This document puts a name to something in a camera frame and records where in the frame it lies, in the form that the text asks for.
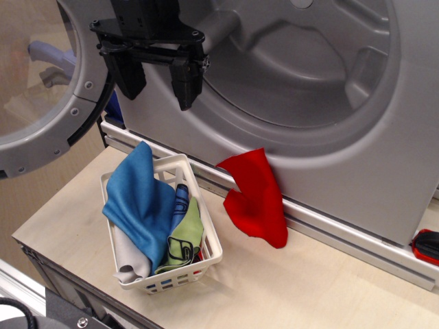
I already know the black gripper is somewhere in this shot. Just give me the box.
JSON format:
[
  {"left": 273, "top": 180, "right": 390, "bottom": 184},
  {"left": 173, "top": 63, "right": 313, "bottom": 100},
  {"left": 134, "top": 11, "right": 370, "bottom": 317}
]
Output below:
[{"left": 89, "top": 1, "right": 209, "bottom": 111}]

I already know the bright blue cloth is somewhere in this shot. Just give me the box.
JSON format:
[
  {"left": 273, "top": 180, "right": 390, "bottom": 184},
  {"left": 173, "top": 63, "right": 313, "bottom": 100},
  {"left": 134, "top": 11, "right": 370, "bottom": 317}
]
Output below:
[{"left": 103, "top": 142, "right": 176, "bottom": 275}]

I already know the white grey cloth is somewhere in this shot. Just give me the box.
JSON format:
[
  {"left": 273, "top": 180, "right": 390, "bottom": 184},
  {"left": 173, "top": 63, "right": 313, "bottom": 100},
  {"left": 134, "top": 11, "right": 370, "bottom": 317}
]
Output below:
[{"left": 112, "top": 226, "right": 152, "bottom": 284}]

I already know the white plastic laundry basket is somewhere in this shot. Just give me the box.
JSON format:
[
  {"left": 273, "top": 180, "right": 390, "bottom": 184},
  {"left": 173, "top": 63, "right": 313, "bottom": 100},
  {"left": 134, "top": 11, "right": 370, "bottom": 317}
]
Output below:
[{"left": 100, "top": 154, "right": 222, "bottom": 294}]

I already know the round grey machine door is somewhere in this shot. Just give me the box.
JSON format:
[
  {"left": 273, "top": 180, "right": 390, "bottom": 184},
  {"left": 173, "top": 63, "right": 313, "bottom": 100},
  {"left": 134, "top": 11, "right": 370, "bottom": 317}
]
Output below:
[{"left": 1, "top": 1, "right": 114, "bottom": 178}]

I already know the grey toy washing machine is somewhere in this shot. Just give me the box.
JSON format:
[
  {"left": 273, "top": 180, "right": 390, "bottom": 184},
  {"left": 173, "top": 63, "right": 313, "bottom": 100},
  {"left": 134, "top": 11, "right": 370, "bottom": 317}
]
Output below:
[{"left": 119, "top": 1, "right": 438, "bottom": 245}]

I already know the blue block behind door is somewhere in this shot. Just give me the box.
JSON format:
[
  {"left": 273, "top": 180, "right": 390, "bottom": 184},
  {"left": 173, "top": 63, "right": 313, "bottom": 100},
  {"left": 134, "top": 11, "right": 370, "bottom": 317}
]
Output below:
[{"left": 105, "top": 91, "right": 123, "bottom": 123}]

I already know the dark blue denim cloth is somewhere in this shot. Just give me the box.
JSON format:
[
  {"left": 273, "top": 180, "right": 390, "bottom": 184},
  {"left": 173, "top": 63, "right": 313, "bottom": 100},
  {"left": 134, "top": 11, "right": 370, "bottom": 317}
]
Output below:
[{"left": 170, "top": 184, "right": 189, "bottom": 234}]

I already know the large red cloth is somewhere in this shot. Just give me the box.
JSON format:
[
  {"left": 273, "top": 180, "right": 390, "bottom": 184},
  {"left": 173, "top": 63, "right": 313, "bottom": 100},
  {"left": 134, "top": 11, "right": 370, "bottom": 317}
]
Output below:
[{"left": 216, "top": 148, "right": 288, "bottom": 249}]

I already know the light green cloth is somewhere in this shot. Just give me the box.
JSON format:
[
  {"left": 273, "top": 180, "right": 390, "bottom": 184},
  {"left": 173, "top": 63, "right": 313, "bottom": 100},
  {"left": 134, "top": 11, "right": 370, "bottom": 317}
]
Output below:
[{"left": 154, "top": 197, "right": 204, "bottom": 275}]

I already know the small red cloth in basket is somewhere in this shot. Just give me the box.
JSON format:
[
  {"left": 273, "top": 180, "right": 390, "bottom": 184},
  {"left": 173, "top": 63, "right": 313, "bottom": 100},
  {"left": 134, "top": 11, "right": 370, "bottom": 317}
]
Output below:
[{"left": 192, "top": 252, "right": 204, "bottom": 275}]

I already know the red black tool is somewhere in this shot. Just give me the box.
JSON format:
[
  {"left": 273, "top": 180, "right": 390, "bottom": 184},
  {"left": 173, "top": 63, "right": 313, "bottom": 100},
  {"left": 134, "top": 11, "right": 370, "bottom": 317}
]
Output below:
[{"left": 410, "top": 229, "right": 438, "bottom": 266}]

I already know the black metal bracket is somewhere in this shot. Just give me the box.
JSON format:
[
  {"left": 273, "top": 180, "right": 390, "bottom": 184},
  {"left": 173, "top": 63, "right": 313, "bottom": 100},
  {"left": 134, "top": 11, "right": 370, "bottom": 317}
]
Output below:
[{"left": 45, "top": 288, "right": 123, "bottom": 329}]

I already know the black braided cable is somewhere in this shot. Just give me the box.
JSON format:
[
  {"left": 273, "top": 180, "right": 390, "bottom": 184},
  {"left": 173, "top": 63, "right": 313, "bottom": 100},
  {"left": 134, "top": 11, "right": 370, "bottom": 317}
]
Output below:
[{"left": 0, "top": 297, "right": 38, "bottom": 329}]

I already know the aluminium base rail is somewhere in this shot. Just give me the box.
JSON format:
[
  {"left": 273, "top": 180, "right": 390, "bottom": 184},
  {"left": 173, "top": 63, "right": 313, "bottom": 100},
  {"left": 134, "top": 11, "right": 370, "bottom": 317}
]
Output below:
[{"left": 100, "top": 121, "right": 438, "bottom": 291}]

